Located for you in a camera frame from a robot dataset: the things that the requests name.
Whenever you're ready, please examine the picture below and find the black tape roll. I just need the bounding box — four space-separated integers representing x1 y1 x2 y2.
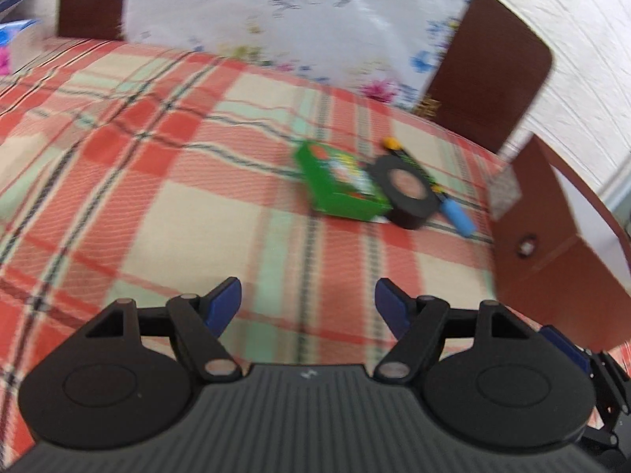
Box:
367 155 440 229

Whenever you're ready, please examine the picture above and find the green card box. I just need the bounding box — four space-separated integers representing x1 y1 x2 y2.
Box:
294 140 392 221

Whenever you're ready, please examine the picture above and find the brown cardboard box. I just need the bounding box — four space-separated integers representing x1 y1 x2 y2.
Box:
487 137 630 350

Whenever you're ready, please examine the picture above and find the black flash color marker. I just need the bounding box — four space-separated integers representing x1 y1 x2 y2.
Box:
382 137 477 238

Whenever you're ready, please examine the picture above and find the dark brown wooden headboard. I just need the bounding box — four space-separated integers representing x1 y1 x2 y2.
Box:
414 0 553 153

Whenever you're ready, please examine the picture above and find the floral plastic bag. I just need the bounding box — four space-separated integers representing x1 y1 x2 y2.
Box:
122 0 472 110

